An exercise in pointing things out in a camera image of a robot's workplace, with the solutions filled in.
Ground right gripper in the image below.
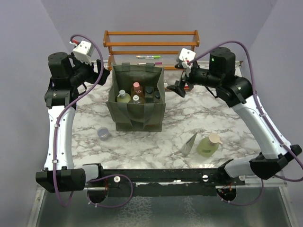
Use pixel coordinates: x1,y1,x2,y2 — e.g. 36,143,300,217
166,63,221,97

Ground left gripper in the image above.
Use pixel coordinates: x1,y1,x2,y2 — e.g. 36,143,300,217
69,52,110,87

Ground amber mouthwash bottle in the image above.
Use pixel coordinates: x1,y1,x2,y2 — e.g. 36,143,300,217
129,95,145,104

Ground green canvas bag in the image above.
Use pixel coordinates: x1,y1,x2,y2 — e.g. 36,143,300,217
106,63,166,132

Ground orange bottle pink cap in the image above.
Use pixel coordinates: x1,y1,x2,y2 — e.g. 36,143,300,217
131,82,144,99

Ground green lotion pump bottle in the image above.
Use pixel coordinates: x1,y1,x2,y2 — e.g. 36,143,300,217
116,89,131,103

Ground silver foil pouch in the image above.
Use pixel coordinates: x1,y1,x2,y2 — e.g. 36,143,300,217
180,132,197,157

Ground green soap pump dispenser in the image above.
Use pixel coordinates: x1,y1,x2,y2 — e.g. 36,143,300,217
196,133,223,157

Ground clear square bottle black caps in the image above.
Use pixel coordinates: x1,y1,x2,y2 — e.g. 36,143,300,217
153,91,161,104

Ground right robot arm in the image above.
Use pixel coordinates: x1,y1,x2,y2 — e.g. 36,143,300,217
168,47,302,185

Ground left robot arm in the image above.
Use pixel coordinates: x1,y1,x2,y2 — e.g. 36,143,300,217
36,51,110,193

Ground magenta marker pen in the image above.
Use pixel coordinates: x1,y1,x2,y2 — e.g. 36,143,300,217
137,62,162,66

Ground wooden shelf rack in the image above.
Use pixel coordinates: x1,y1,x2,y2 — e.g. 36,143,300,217
103,30,200,70

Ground green marker pen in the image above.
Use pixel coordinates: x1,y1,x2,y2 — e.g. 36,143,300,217
136,55,161,59

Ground small blue cup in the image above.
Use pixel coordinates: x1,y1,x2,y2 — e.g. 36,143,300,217
97,127,110,141

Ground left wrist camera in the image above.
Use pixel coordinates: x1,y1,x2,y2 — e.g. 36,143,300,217
69,40,95,65

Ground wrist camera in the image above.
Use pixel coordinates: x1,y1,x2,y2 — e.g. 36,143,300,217
69,40,95,65
175,48,196,71

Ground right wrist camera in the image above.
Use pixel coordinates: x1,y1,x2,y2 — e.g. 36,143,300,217
175,48,196,71

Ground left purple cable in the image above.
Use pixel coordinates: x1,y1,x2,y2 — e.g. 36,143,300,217
52,34,134,209

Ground purple cable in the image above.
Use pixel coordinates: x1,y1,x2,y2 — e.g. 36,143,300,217
188,40,303,206
52,34,134,209

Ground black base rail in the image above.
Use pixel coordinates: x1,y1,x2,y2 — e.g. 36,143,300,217
85,168,245,203

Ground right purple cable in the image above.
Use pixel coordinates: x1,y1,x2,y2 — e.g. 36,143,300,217
188,40,303,206

